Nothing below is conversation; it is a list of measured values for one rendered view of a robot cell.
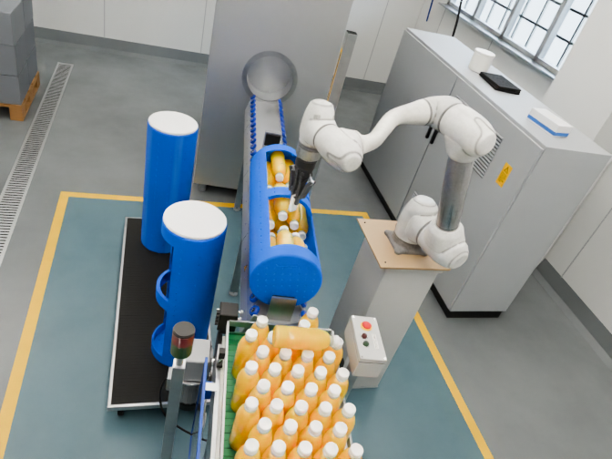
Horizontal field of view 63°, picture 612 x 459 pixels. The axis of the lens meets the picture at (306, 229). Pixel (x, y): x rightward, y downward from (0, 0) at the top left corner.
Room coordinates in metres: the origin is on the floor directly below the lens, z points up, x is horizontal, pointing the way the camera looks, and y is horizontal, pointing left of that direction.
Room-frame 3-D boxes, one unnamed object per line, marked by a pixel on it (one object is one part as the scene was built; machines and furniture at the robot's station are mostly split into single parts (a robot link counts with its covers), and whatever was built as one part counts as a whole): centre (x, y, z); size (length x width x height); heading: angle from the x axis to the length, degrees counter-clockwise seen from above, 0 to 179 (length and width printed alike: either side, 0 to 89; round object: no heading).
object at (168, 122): (2.54, 0.91, 1.03); 0.28 x 0.28 x 0.01
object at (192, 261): (1.74, 0.48, 0.59); 0.28 x 0.28 x 0.88
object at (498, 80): (3.79, -1.04, 1.46); 0.32 x 0.23 x 0.04; 23
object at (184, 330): (0.94, 0.25, 1.18); 0.06 x 0.06 x 0.16
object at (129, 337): (2.08, 0.71, 0.08); 1.50 x 0.52 x 0.15; 23
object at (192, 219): (1.74, 0.48, 1.03); 0.28 x 0.28 x 0.01
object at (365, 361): (1.28, -0.33, 1.05); 0.20 x 0.10 x 0.10; 15
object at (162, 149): (2.54, 0.91, 0.59); 0.28 x 0.28 x 0.88
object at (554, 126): (3.12, -1.25, 1.48); 0.24 x 0.12 x 0.08; 31
